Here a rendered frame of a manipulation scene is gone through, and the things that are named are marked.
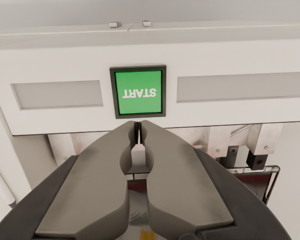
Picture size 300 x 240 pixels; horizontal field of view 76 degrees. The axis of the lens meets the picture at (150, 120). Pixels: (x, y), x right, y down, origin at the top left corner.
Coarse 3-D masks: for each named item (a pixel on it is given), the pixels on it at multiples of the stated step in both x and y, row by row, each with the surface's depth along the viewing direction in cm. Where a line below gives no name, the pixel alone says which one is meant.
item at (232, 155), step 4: (228, 148) 39; (232, 148) 38; (236, 148) 38; (228, 152) 39; (232, 152) 39; (236, 152) 39; (228, 156) 39; (232, 156) 39; (236, 156) 39; (220, 160) 43; (224, 160) 41; (228, 160) 40; (232, 160) 40; (220, 164) 43; (224, 164) 41; (228, 164) 40; (232, 164) 40
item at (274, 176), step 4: (276, 172) 35; (272, 176) 36; (276, 176) 35; (272, 180) 36; (276, 180) 36; (268, 184) 37; (272, 184) 36; (268, 188) 37; (272, 188) 37; (264, 192) 38; (268, 192) 37; (264, 196) 38; (268, 196) 38; (264, 200) 39
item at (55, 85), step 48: (0, 48) 19; (48, 48) 18; (96, 48) 18; (144, 48) 18; (192, 48) 19; (240, 48) 19; (288, 48) 19; (0, 96) 20; (48, 96) 21; (96, 96) 21; (192, 96) 21; (240, 96) 22; (288, 96) 22
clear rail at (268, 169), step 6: (228, 168) 35; (234, 168) 35; (240, 168) 35; (246, 168) 35; (264, 168) 35; (270, 168) 35; (276, 168) 35; (126, 174) 34; (132, 174) 34; (138, 174) 34; (144, 174) 34; (234, 174) 35; (240, 174) 35; (132, 180) 34; (138, 180) 34
